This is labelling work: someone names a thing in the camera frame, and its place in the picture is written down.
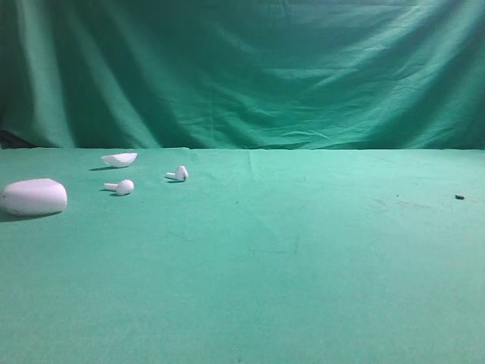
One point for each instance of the white earbud near case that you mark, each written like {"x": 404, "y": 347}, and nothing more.
{"x": 123, "y": 188}

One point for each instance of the green backdrop curtain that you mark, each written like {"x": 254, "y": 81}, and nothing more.
{"x": 242, "y": 74}

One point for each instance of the green table cloth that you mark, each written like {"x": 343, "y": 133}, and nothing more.
{"x": 260, "y": 256}

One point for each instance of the white earbud with dark tip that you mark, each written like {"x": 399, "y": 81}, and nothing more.
{"x": 181, "y": 174}

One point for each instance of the white earbud case body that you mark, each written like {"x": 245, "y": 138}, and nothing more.
{"x": 34, "y": 197}

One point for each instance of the white earbud case lid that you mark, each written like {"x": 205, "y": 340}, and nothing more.
{"x": 120, "y": 160}

